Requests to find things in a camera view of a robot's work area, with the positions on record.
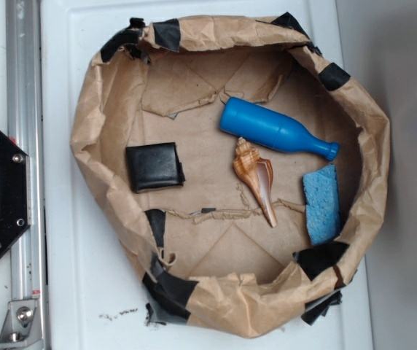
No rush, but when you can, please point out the brown paper bag bin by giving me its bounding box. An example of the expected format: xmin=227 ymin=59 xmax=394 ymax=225
xmin=70 ymin=14 xmax=390 ymax=338

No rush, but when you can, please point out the brown spiral seashell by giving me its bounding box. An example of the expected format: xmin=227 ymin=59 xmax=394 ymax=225
xmin=233 ymin=137 xmax=278 ymax=228

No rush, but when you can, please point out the black leather wallet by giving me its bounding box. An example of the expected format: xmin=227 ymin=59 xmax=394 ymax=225
xmin=125 ymin=142 xmax=185 ymax=193

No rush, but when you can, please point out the blue plastic bottle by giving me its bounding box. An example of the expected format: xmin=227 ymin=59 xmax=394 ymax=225
xmin=219 ymin=97 xmax=340 ymax=161

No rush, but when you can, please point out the blue sponge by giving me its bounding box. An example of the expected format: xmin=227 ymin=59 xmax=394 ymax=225
xmin=303 ymin=164 xmax=341 ymax=246

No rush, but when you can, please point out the aluminium rail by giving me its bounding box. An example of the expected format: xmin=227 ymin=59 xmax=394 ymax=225
xmin=6 ymin=1 xmax=51 ymax=349

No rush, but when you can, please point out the metal corner bracket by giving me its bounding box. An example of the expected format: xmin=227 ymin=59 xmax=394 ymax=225
xmin=0 ymin=299 xmax=44 ymax=349

